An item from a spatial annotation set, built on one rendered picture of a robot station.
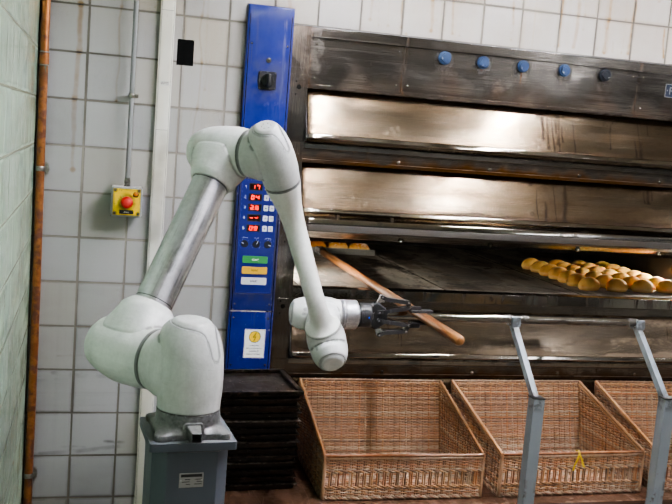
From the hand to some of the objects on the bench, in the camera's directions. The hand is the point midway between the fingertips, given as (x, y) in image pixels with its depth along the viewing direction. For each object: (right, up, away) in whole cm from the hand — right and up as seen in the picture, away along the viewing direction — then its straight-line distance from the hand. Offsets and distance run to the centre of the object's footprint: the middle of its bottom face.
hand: (420, 317), depth 288 cm
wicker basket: (+106, -62, +66) cm, 140 cm away
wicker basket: (-10, -57, +36) cm, 68 cm away
